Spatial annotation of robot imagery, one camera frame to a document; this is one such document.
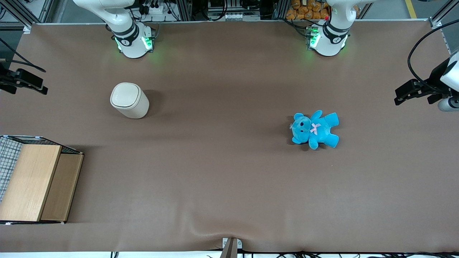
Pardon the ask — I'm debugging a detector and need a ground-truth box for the aluminium frame beam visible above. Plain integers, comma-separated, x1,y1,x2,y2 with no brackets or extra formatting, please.
429,0,459,29
0,0,54,30

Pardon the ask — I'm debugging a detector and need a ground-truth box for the dark wooden shelf board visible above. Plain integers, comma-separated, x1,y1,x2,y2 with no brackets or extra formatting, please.
41,153,84,221

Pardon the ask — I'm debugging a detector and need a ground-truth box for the light wooden shelf board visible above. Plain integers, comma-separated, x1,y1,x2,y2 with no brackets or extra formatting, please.
0,144,62,222

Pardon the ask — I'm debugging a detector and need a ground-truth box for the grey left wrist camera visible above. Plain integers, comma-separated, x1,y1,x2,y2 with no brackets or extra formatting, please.
437,97,459,112

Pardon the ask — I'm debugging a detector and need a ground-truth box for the table edge clamp bracket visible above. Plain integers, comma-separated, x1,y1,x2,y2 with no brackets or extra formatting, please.
220,238,243,258

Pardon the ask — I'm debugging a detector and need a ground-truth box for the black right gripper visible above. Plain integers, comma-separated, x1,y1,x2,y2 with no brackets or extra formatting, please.
0,69,48,95

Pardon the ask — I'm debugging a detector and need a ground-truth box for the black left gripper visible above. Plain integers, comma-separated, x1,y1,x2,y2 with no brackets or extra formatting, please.
395,58,453,106

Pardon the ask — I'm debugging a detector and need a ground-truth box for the beige lidded trash can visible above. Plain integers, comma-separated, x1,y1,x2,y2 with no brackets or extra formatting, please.
110,82,150,119

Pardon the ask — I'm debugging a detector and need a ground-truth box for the blue teddy bear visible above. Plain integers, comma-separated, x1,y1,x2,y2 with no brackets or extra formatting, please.
290,110,340,150

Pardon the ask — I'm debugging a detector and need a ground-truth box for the wooden shelf with wire basket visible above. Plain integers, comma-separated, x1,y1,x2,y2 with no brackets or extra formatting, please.
0,135,84,225

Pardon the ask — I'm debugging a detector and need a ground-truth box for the orange plush toy pile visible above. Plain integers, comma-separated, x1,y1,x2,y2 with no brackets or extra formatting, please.
286,0,330,20

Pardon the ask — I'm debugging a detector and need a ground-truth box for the brown table cover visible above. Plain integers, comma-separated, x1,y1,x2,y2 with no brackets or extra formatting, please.
0,20,459,253

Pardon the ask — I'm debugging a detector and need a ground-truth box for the white power strip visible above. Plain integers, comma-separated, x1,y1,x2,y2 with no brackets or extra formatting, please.
143,3,166,15

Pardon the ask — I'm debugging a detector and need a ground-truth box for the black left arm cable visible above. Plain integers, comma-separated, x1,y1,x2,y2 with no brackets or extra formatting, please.
408,20,459,90

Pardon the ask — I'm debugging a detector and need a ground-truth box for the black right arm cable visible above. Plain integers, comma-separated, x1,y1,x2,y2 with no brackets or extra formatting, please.
0,38,47,73

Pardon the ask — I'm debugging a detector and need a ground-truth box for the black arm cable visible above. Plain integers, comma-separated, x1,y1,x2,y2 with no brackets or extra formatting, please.
408,20,459,90
0,38,47,73

